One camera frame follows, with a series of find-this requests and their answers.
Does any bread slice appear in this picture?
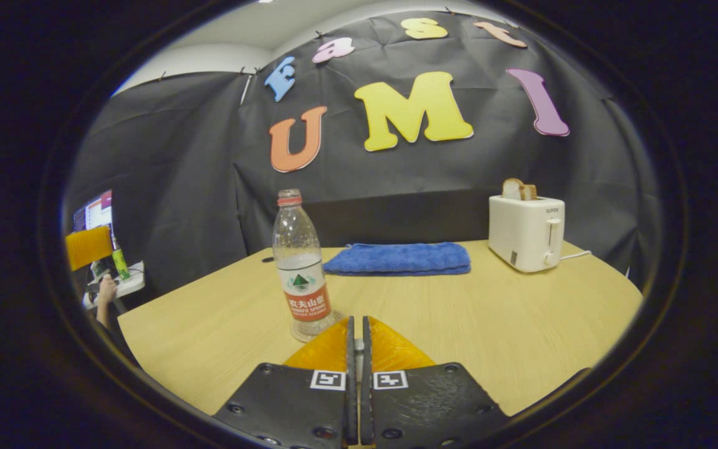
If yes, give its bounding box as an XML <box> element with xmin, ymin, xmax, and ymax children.
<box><xmin>501</xmin><ymin>178</ymin><xmax>539</xmax><ymax>201</ymax></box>

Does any computer monitor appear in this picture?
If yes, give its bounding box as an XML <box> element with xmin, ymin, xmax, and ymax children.
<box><xmin>72</xmin><ymin>190</ymin><xmax>114</xmax><ymax>234</ymax></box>

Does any green bottle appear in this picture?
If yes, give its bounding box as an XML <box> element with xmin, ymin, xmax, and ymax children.
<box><xmin>112</xmin><ymin>240</ymin><xmax>131</xmax><ymax>280</ymax></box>

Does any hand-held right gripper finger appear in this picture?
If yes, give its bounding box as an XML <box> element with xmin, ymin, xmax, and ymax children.
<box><xmin>213</xmin><ymin>315</ymin><xmax>358</xmax><ymax>449</ymax></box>
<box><xmin>362</xmin><ymin>315</ymin><xmax>512</xmax><ymax>449</ymax></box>

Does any white side desk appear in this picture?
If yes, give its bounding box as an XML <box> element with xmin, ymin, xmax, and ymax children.
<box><xmin>83</xmin><ymin>261</ymin><xmax>146</xmax><ymax>311</ymax></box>

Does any black backdrop cloth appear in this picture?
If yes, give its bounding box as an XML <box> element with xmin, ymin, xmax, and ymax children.
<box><xmin>63</xmin><ymin>9</ymin><xmax>665</xmax><ymax>300</ymax></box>

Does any blue folded towel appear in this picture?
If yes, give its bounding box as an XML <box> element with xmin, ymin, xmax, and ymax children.
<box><xmin>323</xmin><ymin>242</ymin><xmax>472</xmax><ymax>276</ymax></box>

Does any white toaster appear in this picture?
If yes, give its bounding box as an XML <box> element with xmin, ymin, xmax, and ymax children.
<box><xmin>488</xmin><ymin>195</ymin><xmax>566</xmax><ymax>274</ymax></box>

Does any clear water bottle red label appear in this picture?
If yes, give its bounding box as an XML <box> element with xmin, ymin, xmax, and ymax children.
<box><xmin>272</xmin><ymin>189</ymin><xmax>338</xmax><ymax>342</ymax></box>

